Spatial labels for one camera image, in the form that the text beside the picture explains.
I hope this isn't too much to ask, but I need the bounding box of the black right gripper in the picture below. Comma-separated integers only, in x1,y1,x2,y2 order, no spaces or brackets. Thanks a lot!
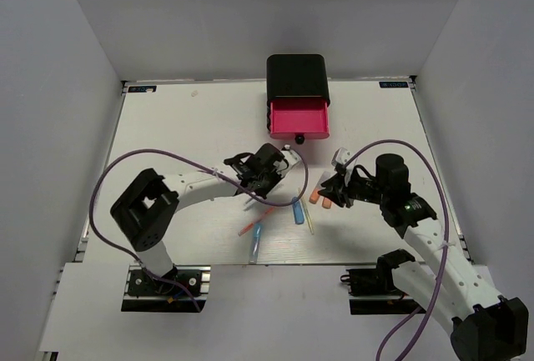
319,167,389,208

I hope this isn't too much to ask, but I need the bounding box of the orange correction tape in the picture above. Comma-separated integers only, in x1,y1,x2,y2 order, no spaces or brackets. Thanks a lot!
321,198,332,209

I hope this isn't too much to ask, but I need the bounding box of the yellow highlighter pen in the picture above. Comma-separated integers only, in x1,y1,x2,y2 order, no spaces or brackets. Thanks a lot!
298,187,315,236

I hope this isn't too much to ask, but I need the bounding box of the light blue correction tape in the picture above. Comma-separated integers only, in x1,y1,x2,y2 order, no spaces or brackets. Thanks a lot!
291,198,305,225

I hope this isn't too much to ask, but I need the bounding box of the orange highlighter pen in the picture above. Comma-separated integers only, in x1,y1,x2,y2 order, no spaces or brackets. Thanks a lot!
238,207,275,237

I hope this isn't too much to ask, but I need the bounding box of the pink top drawer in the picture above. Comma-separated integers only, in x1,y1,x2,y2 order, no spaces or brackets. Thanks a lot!
268,98,330,144

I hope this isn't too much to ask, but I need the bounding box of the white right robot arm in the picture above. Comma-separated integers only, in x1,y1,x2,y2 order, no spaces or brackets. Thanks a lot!
320,148,529,360

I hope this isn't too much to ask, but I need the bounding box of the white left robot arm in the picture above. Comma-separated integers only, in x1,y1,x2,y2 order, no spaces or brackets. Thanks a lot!
110,143,300,295

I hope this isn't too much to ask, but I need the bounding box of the orange utility knife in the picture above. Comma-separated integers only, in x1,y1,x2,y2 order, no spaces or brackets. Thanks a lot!
309,171,330,204

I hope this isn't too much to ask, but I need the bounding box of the light blue utility knife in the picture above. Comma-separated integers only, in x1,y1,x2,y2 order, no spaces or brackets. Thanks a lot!
249,223,263,264

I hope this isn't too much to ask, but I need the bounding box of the black drawer cabinet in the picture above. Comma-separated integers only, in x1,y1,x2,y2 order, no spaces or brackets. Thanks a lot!
266,53,330,129

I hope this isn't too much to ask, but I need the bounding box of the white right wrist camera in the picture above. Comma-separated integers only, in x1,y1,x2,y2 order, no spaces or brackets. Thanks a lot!
331,148,350,167

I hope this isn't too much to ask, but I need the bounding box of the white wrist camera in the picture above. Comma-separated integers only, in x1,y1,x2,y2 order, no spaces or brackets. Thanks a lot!
331,148,350,167
280,144,302,172

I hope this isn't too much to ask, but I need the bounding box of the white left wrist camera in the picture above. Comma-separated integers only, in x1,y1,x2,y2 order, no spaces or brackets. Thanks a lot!
280,144,302,172

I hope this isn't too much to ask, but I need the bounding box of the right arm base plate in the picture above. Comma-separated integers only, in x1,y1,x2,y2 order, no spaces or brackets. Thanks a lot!
340,268,419,316

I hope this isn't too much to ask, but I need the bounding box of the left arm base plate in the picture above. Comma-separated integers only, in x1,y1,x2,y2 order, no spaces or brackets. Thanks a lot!
121,265,211,313

